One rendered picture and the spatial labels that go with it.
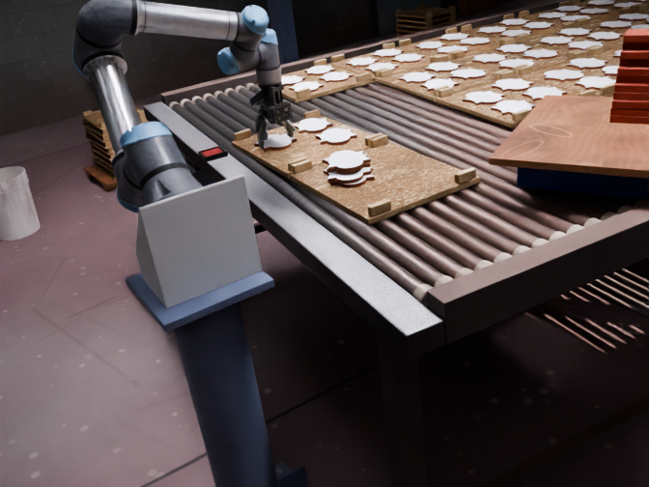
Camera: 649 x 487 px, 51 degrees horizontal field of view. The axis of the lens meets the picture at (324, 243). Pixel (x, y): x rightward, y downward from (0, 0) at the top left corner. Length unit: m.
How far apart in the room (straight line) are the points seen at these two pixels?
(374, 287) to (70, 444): 1.59
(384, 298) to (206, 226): 0.43
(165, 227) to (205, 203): 0.10
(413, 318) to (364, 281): 0.17
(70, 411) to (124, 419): 0.24
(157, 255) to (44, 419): 1.48
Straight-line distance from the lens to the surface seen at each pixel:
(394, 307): 1.34
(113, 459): 2.58
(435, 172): 1.87
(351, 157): 1.90
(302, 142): 2.22
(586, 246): 1.47
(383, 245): 1.56
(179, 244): 1.51
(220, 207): 1.52
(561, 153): 1.68
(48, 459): 2.70
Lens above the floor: 1.65
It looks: 27 degrees down
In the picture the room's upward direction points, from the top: 8 degrees counter-clockwise
